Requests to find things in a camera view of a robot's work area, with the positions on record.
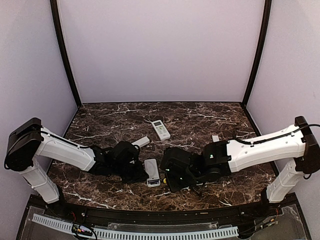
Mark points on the white remote with label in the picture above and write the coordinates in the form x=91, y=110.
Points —
x=141, y=142

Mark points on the right black frame post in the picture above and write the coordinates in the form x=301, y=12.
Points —
x=258, y=52

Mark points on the black front rail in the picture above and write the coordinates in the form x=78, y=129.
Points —
x=245, y=214

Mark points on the white slotted cable duct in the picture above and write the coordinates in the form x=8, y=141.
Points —
x=121, y=231

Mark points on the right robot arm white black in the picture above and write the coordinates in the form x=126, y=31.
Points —
x=296, y=143

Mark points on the left black frame post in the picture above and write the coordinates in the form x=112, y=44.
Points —
x=63, y=52

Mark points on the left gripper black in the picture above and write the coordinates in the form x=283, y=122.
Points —
x=139, y=176

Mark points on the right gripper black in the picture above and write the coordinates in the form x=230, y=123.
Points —
x=172, y=184

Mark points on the white battery cover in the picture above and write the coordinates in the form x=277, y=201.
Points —
x=215, y=138

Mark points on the white remote with buttons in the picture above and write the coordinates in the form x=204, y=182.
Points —
x=161, y=130

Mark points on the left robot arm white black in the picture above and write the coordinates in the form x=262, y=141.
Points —
x=32, y=139

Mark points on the black frame post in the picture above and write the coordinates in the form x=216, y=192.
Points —
x=63, y=52
x=258, y=52

